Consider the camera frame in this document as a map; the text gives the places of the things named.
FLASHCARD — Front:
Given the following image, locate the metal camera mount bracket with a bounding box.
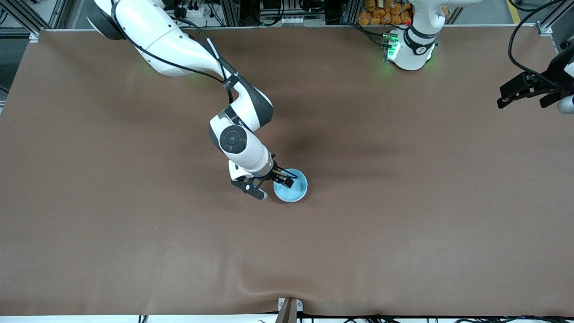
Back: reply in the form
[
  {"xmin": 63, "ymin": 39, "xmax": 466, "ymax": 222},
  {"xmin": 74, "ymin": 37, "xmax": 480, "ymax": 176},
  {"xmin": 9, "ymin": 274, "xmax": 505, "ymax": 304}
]
[{"xmin": 278, "ymin": 297, "xmax": 304, "ymax": 323}]

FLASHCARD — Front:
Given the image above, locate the white power strip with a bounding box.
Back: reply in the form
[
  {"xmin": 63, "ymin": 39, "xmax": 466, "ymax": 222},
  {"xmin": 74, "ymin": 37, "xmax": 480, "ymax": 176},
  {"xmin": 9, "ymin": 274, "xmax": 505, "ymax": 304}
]
[{"xmin": 174, "ymin": 4, "xmax": 212, "ymax": 19}]

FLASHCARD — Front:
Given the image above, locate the blue bowl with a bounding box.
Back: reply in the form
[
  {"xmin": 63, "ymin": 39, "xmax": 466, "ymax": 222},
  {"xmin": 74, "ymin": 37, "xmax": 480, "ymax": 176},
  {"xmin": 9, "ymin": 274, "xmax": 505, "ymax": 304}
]
[{"xmin": 273, "ymin": 168, "xmax": 309, "ymax": 203}]

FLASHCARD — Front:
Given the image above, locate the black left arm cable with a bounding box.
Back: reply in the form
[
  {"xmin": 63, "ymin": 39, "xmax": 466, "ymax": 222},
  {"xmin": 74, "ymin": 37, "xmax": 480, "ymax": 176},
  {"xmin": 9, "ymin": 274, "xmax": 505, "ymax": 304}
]
[{"xmin": 508, "ymin": 0, "xmax": 574, "ymax": 89}]

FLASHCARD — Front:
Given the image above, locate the bag of orange items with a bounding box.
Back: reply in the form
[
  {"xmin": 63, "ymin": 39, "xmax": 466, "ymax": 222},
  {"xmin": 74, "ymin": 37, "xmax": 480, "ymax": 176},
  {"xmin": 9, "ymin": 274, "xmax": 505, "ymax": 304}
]
[{"xmin": 357, "ymin": 0, "xmax": 450, "ymax": 26}]

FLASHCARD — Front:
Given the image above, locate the brown table mat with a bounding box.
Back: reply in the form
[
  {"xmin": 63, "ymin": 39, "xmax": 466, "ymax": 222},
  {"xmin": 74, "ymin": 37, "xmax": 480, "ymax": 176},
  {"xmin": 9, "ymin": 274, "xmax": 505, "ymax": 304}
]
[{"xmin": 0, "ymin": 27, "xmax": 574, "ymax": 317}]

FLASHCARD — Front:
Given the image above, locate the aluminium frame post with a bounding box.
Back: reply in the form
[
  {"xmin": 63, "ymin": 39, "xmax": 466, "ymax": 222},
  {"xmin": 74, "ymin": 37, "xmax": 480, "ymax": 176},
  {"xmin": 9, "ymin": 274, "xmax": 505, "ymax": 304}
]
[
  {"xmin": 0, "ymin": 0, "xmax": 68, "ymax": 42},
  {"xmin": 535, "ymin": 0, "xmax": 574, "ymax": 59}
]

